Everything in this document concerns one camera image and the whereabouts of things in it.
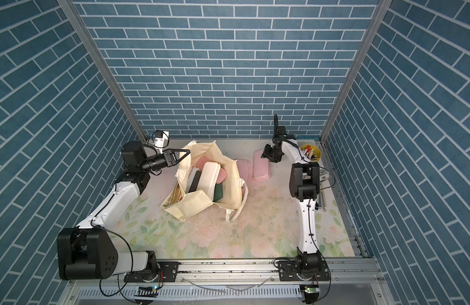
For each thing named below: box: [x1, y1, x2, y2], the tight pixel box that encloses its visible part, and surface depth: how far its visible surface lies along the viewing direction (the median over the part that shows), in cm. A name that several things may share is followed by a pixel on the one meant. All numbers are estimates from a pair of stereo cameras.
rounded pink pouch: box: [194, 156, 228, 185], surface depth 91 cm
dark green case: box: [212, 182, 223, 203], surface depth 91 cm
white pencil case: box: [196, 161, 222, 202], surface depth 90 cm
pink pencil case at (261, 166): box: [252, 148, 271, 182], surface depth 104 cm
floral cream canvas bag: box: [160, 140, 249, 222], surface depth 84 cm
